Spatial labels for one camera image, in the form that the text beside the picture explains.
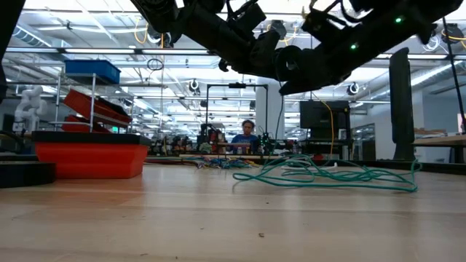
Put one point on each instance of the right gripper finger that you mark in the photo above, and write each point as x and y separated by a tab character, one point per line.
309	84

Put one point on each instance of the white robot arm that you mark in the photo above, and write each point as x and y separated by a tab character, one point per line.
31	105

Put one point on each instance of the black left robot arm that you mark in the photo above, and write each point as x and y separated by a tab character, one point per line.
211	32

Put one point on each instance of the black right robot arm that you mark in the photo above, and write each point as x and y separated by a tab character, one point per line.
386	32

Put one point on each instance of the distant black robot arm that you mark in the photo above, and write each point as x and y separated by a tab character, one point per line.
265	143

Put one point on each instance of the black monitor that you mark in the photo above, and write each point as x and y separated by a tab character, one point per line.
320	114

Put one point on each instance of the white building column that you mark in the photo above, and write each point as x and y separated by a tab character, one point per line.
271	109

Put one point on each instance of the black tall stand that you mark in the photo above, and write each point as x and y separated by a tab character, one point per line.
402	109

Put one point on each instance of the wooden workbench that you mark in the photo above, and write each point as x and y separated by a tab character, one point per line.
440	141

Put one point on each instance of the ceiling light strip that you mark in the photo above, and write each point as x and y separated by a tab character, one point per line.
102	51

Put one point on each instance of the metal shelf rack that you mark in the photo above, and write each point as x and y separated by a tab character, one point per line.
93	102

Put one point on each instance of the red storage bin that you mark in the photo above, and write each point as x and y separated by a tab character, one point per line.
73	125
83	103

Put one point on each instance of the red and black box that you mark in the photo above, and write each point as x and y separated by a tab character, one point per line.
91	160

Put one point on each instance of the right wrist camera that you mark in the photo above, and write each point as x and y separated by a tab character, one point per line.
320	25

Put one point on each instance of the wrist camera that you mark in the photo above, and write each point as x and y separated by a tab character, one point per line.
320	25
253	18

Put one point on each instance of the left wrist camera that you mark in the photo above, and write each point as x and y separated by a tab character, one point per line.
253	18

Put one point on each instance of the black gantry frame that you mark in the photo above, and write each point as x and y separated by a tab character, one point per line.
236	85

